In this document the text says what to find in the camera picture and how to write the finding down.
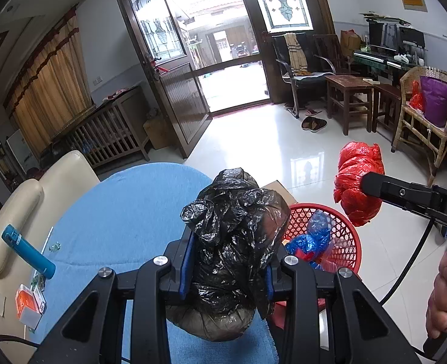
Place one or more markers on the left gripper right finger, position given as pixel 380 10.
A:
pixel 279 278

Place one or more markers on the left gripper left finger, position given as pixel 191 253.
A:
pixel 181 254

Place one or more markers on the black plastic bag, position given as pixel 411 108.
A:
pixel 238 228

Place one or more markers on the red plastic bag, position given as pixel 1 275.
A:
pixel 357 159

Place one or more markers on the person's right hand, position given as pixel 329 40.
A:
pixel 436 316

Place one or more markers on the blue table cloth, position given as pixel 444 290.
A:
pixel 124 221

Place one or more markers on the red plastic mesh basket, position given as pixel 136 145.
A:
pixel 323 238

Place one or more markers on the rattan armchair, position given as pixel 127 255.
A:
pixel 423 115

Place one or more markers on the cardboard box on floor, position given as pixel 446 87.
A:
pixel 279 188

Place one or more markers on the purple bag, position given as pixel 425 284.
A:
pixel 435 95

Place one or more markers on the cardboard box by door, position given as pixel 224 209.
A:
pixel 158 132

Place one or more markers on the green candy wrapper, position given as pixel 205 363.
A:
pixel 55 247

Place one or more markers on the white drinking straw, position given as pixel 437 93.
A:
pixel 35 272

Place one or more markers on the wooden baby crib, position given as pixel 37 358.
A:
pixel 109 131

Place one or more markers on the brown open door leaf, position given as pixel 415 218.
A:
pixel 169 69

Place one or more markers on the wooden square stool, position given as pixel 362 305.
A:
pixel 352 96

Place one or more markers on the cream leather sofa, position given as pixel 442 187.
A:
pixel 33 209

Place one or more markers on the orange white medicine box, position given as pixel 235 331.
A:
pixel 30 305

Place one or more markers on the pair of dark slippers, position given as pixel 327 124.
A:
pixel 313 124

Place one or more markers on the teal thermos bottle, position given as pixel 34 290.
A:
pixel 28 252

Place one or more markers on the dark desk with monitors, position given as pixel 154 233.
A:
pixel 392 47

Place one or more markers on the black metal armchair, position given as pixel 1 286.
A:
pixel 304 89

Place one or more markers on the tan window curtain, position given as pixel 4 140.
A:
pixel 51 89

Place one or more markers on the striped scarf on chair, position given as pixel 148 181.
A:
pixel 297 57

